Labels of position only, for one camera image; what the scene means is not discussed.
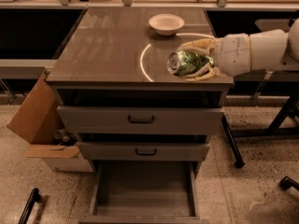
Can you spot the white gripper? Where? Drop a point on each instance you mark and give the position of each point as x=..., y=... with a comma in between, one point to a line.
x=232, y=54

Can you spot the crushed green can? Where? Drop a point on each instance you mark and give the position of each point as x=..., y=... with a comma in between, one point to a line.
x=183, y=63

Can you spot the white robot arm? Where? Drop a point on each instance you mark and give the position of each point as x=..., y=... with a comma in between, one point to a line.
x=267, y=49

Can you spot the grey drawer cabinet with counter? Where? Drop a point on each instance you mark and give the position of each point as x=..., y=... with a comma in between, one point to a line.
x=115, y=59

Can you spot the middle grey drawer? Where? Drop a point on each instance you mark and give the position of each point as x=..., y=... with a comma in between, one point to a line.
x=143, y=151

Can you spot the top grey drawer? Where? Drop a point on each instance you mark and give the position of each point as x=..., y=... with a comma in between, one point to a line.
x=141, y=120

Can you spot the bottom open grey drawer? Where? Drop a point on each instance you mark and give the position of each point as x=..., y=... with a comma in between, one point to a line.
x=144, y=192

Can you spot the white bowl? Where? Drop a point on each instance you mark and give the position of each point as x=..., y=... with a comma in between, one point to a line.
x=166, y=24

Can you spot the cans in cardboard box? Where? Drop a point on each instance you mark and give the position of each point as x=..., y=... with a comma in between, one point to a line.
x=63, y=137

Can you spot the brown cardboard box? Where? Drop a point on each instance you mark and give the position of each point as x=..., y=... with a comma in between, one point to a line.
x=35, y=122

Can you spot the black bar lower left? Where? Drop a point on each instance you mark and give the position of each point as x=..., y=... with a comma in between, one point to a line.
x=33, y=198

